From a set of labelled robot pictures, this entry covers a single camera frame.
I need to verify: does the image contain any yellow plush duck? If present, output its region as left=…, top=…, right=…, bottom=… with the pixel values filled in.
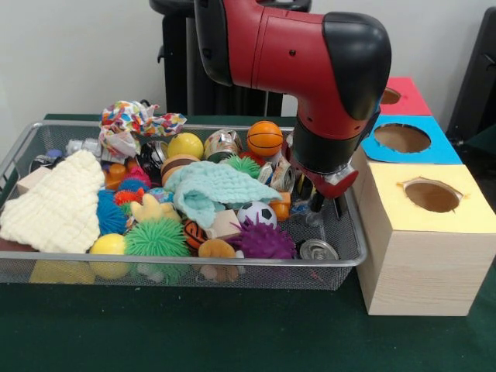
left=129, top=193, right=182, bottom=225

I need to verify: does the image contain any brown teddy bear plush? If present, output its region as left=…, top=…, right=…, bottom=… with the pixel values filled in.
left=198, top=237, right=236, bottom=259

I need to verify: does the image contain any silver mesh bin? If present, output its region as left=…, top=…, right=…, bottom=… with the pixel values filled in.
left=0, top=119, right=367, bottom=294

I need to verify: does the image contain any cream knitted cloth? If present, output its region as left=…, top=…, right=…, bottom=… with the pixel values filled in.
left=0, top=149, right=105, bottom=255

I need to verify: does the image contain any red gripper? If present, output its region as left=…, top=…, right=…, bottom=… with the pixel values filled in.
left=284, top=139, right=360, bottom=215

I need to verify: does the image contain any orange toy basketball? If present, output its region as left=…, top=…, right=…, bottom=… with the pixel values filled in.
left=246, top=120, right=284, bottom=157

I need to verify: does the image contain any dark green table cloth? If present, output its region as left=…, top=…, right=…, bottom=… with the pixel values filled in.
left=0, top=112, right=496, bottom=372

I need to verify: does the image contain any silver drink can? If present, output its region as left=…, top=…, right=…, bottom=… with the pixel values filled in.
left=298, top=239, right=340, bottom=261

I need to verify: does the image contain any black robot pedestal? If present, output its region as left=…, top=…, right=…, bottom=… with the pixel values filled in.
left=149, top=0, right=313, bottom=116

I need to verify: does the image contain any small clear plastic bottle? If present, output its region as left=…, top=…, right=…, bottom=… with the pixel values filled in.
left=290, top=193, right=326, bottom=229

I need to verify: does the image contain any purple spiky ball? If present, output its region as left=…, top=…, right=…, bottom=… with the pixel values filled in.
left=226, top=215, right=298, bottom=260

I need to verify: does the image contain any black stand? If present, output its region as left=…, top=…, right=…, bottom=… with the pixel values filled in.
left=445, top=6, right=496, bottom=136

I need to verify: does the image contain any wooden three-hole box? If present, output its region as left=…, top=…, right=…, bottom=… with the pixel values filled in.
left=350, top=76, right=496, bottom=317

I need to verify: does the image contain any dark green side-table cloth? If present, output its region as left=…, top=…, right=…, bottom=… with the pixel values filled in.
left=459, top=126, right=496, bottom=156

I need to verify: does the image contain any mint green knitted cloth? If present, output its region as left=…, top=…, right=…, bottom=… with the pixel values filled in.
left=164, top=160, right=284, bottom=228

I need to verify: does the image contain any toy soccer ball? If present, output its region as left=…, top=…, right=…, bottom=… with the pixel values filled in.
left=236, top=201, right=279, bottom=229

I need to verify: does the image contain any green koosh ball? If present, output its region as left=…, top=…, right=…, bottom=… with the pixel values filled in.
left=123, top=217, right=191, bottom=257

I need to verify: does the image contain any colourful rope toy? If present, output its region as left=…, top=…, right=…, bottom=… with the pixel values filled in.
left=98, top=99, right=188, bottom=160

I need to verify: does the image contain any brown striped toy burger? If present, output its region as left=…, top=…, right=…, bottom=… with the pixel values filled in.
left=160, top=153, right=201, bottom=186

